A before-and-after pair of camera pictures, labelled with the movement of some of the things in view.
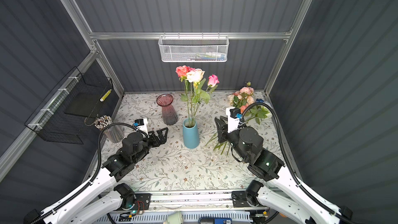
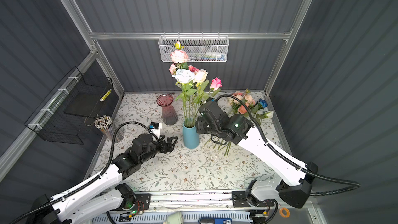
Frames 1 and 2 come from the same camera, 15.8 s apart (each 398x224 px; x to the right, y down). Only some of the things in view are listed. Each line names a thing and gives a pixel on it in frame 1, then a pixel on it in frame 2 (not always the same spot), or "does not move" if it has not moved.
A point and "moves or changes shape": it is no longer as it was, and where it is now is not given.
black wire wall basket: (77, 100) does not move
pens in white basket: (210, 56) does not move
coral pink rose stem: (183, 71) → (193, 69)
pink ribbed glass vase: (169, 117) does not move
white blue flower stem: (256, 112) → (184, 77)
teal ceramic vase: (190, 133) does not move
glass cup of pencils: (114, 133) does not move
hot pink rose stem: (212, 82) moves or changes shape
